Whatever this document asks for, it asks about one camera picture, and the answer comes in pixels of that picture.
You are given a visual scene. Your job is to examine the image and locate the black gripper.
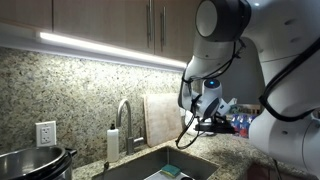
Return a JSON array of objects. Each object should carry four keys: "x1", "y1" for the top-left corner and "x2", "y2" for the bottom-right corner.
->
[{"x1": 212, "y1": 113, "x2": 232, "y2": 126}]

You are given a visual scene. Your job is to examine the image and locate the steel pressure cooker base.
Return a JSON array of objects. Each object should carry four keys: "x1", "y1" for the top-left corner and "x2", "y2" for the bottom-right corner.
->
[{"x1": 0, "y1": 145, "x2": 79, "y2": 180}]

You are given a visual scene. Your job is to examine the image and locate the teal tissue box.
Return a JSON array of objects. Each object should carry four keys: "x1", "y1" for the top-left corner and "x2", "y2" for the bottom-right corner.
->
[{"x1": 228, "y1": 97, "x2": 243, "y2": 115}]

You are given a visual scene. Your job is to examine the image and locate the white plastic bag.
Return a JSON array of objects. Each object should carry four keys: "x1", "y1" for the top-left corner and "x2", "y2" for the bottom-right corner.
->
[{"x1": 183, "y1": 109, "x2": 214, "y2": 137}]

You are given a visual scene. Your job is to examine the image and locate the wooden cutting board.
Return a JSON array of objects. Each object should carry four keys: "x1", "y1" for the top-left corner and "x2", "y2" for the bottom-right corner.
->
[{"x1": 143, "y1": 92, "x2": 184, "y2": 148}]

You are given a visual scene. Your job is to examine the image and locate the teal yellow sponge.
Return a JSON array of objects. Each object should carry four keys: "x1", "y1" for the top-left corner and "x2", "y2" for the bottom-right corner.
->
[{"x1": 161, "y1": 164, "x2": 182, "y2": 178}]

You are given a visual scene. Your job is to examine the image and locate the white tray in sink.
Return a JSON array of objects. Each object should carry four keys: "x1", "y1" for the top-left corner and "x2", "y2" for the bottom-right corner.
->
[{"x1": 144, "y1": 169, "x2": 194, "y2": 180}]

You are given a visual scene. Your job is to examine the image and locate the stainless steel sink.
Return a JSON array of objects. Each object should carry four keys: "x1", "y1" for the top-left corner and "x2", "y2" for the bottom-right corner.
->
[{"x1": 92, "y1": 146, "x2": 221, "y2": 180}]

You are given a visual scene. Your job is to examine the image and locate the steel gooseneck faucet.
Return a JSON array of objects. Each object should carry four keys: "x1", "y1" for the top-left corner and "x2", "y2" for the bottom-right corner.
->
[{"x1": 116, "y1": 98, "x2": 147, "y2": 155}]

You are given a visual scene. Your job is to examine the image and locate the white soap dispenser bottle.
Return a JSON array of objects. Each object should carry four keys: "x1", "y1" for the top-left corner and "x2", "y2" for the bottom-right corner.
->
[{"x1": 107, "y1": 122, "x2": 120, "y2": 163}]

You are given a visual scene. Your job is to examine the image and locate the under-cabinet light strip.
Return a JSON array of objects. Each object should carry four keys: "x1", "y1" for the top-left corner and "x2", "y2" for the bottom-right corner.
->
[{"x1": 39, "y1": 31, "x2": 188, "y2": 69}]

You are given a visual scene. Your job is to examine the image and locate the wooden upper cabinets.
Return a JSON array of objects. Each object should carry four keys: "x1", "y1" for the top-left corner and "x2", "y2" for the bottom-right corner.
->
[{"x1": 0, "y1": 0, "x2": 208, "y2": 64}]

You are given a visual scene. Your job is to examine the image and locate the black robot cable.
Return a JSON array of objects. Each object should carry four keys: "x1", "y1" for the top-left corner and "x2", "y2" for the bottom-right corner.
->
[{"x1": 174, "y1": 36, "x2": 320, "y2": 150}]

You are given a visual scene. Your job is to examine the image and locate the metal cabinet handle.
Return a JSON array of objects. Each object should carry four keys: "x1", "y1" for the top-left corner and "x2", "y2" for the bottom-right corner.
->
[
  {"x1": 160, "y1": 5, "x2": 167, "y2": 52},
  {"x1": 146, "y1": 0, "x2": 155, "y2": 48}
]

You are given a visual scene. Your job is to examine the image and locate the white wall power outlet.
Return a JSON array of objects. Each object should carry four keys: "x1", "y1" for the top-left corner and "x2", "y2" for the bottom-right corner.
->
[{"x1": 35, "y1": 120, "x2": 58, "y2": 148}]

